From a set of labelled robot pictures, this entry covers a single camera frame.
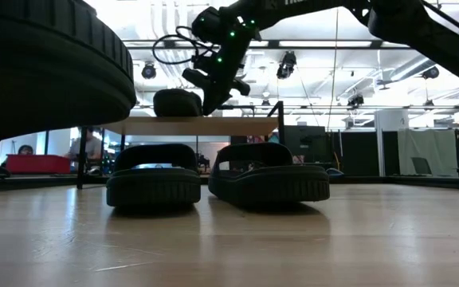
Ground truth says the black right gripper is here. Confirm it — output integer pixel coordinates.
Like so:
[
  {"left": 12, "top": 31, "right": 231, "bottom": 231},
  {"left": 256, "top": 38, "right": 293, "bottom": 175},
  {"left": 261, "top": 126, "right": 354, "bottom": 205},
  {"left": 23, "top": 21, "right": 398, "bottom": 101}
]
[{"left": 182, "top": 29, "right": 255, "bottom": 116}]

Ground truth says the black rubber slide sandal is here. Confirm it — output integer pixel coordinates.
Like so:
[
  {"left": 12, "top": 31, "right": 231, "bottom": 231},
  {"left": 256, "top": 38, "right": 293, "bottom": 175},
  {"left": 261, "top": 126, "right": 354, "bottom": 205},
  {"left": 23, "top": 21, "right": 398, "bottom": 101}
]
[
  {"left": 152, "top": 88, "right": 203, "bottom": 118},
  {"left": 105, "top": 143, "right": 202, "bottom": 208},
  {"left": 0, "top": 0, "right": 137, "bottom": 147},
  {"left": 208, "top": 142, "right": 331, "bottom": 205}
]

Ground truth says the black ceiling spotlight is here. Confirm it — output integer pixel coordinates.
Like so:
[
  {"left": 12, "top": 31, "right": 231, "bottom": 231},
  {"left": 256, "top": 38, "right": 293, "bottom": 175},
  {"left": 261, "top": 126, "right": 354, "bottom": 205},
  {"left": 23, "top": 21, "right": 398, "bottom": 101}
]
[
  {"left": 421, "top": 65, "right": 441, "bottom": 81},
  {"left": 347, "top": 93, "right": 366, "bottom": 109},
  {"left": 141, "top": 62, "right": 158, "bottom": 81},
  {"left": 275, "top": 50, "right": 298, "bottom": 81}
]

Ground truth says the black box monitor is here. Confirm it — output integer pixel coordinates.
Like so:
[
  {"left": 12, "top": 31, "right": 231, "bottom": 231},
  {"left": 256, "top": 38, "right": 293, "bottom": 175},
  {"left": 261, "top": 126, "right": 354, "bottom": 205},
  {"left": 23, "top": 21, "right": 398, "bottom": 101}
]
[{"left": 283, "top": 125, "right": 328, "bottom": 165}]

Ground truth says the black partition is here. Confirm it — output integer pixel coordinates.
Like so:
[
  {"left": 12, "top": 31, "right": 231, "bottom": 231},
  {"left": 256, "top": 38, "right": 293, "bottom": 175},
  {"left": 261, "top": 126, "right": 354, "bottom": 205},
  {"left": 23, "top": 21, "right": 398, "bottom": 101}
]
[{"left": 339, "top": 131, "right": 379, "bottom": 178}]

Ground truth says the white pillar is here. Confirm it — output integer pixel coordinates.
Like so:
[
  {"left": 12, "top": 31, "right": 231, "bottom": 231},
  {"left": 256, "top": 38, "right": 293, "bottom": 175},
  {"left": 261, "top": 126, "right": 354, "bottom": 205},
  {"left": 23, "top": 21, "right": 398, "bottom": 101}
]
[{"left": 374, "top": 108, "right": 410, "bottom": 178}]

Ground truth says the red cabinet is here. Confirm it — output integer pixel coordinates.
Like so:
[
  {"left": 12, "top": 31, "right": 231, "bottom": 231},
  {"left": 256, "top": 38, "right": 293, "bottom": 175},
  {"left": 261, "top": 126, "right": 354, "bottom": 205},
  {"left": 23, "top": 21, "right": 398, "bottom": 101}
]
[{"left": 5, "top": 154, "right": 72, "bottom": 175}]

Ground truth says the ceiling truss bar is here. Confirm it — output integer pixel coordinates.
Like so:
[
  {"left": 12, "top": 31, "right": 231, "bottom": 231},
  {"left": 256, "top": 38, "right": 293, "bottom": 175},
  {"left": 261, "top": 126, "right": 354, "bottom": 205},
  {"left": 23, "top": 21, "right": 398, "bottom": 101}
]
[{"left": 121, "top": 38, "right": 459, "bottom": 51}]

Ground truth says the gray office chair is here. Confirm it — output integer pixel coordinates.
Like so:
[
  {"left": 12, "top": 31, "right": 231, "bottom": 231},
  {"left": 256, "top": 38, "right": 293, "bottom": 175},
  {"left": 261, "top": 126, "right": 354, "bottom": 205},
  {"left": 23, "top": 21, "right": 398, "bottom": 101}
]
[{"left": 410, "top": 156, "right": 434, "bottom": 177}]

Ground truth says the gray curtain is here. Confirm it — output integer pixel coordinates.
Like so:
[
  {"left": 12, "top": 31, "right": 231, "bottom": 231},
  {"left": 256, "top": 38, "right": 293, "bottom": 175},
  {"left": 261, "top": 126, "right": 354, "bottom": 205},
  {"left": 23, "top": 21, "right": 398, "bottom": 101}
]
[{"left": 397, "top": 128, "right": 458, "bottom": 178}]

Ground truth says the wooden shelf black metal frame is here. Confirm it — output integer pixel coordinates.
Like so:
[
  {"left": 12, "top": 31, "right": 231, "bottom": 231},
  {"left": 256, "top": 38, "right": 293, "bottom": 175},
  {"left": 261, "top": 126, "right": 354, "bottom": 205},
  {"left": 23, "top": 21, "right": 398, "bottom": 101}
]
[{"left": 76, "top": 100, "right": 286, "bottom": 191}]

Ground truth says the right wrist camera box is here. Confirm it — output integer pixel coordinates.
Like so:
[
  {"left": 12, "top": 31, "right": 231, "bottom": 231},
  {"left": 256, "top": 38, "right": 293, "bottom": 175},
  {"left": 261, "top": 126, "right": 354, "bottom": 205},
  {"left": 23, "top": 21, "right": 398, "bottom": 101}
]
[{"left": 191, "top": 6, "right": 222, "bottom": 45}]

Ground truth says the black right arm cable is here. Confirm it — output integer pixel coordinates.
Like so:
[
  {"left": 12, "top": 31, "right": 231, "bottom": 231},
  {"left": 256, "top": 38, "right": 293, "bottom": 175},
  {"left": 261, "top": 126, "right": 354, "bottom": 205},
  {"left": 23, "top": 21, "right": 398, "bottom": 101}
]
[{"left": 151, "top": 26, "right": 214, "bottom": 65}]

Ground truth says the black metal rig frame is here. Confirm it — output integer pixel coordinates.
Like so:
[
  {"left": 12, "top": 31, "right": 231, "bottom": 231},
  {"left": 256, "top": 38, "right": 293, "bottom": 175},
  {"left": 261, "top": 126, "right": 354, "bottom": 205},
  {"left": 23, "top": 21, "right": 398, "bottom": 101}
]
[{"left": 0, "top": 174, "right": 459, "bottom": 191}]

